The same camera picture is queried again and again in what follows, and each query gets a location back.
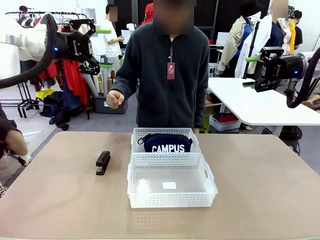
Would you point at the person's right forearm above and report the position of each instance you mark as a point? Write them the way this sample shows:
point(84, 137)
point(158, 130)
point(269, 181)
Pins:
point(125, 83)

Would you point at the person in red hoodie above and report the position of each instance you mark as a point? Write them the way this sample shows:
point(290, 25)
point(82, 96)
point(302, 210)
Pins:
point(148, 15)

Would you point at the large white perforated basket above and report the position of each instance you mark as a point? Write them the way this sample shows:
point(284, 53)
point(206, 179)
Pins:
point(172, 198)

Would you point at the navy Campus pencil case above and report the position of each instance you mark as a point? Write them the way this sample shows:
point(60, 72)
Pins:
point(165, 141)

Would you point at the black clothes rack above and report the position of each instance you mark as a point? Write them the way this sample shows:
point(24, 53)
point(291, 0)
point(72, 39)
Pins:
point(25, 100)

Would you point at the maroon hanging tag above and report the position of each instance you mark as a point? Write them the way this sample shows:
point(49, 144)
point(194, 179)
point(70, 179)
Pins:
point(171, 71)

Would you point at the white lab coat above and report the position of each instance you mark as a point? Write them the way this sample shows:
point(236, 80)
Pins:
point(263, 37)

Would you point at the small white perforated basket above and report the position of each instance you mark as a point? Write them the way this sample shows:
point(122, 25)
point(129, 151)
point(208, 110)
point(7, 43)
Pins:
point(195, 142)

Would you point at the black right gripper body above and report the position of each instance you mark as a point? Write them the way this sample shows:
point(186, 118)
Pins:
point(287, 67)

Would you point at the red hanging garment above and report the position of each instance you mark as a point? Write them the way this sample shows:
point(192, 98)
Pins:
point(75, 80)

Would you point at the black stapler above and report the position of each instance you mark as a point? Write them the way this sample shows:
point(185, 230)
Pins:
point(103, 162)

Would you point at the person's right hand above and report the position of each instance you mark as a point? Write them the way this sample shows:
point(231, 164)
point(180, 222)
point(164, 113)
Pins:
point(115, 99)

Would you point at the person's left forearm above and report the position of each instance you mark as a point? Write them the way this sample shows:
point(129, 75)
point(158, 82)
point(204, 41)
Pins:
point(201, 107)

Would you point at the white rectangular sticker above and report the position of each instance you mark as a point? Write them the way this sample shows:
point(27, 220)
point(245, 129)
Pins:
point(169, 185)

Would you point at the clear box with red contents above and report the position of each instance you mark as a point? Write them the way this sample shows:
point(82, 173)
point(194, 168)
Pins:
point(225, 121)

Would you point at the seated person in black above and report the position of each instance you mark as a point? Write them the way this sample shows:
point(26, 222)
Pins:
point(12, 140)

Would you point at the person in dark fleece jacket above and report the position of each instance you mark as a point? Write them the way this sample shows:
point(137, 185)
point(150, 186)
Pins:
point(170, 100)

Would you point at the person in white t-shirt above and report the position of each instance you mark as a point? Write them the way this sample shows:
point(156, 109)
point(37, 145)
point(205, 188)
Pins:
point(111, 37)

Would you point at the grey storage bin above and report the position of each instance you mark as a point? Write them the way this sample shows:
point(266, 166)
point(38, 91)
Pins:
point(105, 105)

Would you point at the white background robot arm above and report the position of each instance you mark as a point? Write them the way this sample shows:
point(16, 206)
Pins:
point(131, 26)

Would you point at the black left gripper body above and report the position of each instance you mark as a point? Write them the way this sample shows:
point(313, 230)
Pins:
point(72, 46)

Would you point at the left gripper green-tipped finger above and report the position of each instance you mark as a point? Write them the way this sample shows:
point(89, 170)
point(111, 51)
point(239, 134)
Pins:
point(90, 25)
point(90, 68)

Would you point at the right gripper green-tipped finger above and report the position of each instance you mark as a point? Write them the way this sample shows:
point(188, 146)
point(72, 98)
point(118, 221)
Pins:
point(268, 52)
point(265, 85)

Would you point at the rolled paper tubes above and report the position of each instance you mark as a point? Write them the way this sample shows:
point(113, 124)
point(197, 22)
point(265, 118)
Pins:
point(100, 85)

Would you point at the black bag under table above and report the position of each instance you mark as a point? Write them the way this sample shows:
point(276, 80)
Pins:
point(291, 135)

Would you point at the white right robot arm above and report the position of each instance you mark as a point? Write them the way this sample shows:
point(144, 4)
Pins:
point(311, 63)

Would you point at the white background table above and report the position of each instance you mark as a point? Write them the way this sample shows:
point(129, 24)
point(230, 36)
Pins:
point(255, 105)

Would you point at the yellow garment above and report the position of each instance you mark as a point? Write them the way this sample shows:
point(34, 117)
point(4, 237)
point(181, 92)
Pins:
point(45, 93)

